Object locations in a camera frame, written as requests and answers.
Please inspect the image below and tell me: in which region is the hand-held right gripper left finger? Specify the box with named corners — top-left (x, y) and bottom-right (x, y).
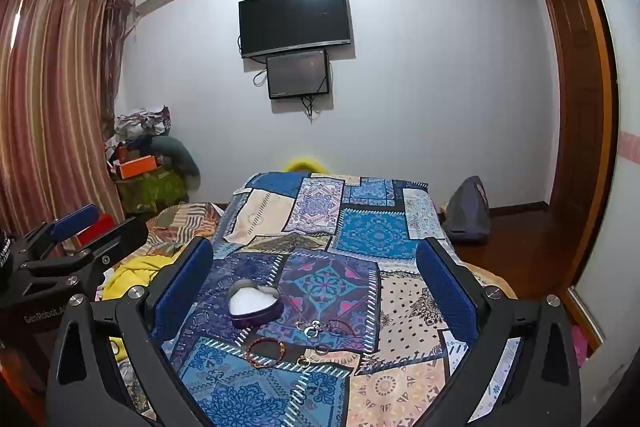
top-left (46, 236), bottom-right (215, 427)

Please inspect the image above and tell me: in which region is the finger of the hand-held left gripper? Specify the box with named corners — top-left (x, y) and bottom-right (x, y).
top-left (10, 204), bottom-right (99, 269)
top-left (22, 217), bottom-right (150, 304)

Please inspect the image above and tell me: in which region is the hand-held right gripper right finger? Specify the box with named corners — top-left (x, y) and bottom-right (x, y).
top-left (416, 237), bottom-right (583, 427)

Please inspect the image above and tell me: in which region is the heart-shaped jewelry box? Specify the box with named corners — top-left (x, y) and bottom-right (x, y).
top-left (227, 284), bottom-right (282, 333)

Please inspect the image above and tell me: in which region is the red-brown beaded bracelet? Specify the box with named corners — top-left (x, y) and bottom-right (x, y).
top-left (246, 336), bottom-right (287, 369)

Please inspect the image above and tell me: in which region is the turquoise bead cord bracelet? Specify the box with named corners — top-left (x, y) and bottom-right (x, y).
top-left (327, 319), bottom-right (356, 338)

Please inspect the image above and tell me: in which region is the red box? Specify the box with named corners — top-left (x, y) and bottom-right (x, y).
top-left (74, 212), bottom-right (116, 254)

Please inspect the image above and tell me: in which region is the yellow fleece blanket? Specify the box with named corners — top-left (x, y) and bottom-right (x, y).
top-left (102, 252), bottom-right (176, 363)

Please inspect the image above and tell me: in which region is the green patterned cloth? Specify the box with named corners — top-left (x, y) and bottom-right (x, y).
top-left (115, 167), bottom-right (191, 214)

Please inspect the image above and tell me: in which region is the beige patterned quilt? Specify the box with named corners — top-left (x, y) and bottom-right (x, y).
top-left (145, 202), bottom-right (224, 259)

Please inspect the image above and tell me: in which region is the orange box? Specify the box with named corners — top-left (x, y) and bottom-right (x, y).
top-left (117, 155), bottom-right (161, 180)

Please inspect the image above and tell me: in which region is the grey bag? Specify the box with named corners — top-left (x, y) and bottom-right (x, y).
top-left (442, 175), bottom-right (494, 247)

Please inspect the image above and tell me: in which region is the blue patchwork blanket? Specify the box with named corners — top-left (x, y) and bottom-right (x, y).
top-left (122, 171), bottom-right (521, 427)

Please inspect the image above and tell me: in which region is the grey-green pillow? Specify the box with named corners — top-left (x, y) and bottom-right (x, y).
top-left (150, 135), bottom-right (202, 193)

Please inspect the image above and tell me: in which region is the striped red-brown curtain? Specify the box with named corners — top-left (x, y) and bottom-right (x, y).
top-left (0, 0), bottom-right (137, 249)

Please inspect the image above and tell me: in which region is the pile of clothes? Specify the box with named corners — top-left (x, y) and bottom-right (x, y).
top-left (104, 105), bottom-right (174, 168)

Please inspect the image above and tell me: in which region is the pink cloth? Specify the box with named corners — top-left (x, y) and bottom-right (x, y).
top-left (570, 324), bottom-right (589, 369)

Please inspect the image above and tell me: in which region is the yellow fluffy object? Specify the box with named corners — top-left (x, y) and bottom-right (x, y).
top-left (284, 157), bottom-right (329, 174)

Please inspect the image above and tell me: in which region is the small black monitor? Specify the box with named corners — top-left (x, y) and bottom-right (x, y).
top-left (265, 49), bottom-right (331, 100)

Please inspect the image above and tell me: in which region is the wooden door frame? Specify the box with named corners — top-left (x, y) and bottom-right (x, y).
top-left (536, 0), bottom-right (622, 358)

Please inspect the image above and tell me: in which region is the black wall television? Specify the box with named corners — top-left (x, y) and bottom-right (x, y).
top-left (238, 0), bottom-right (351, 59)

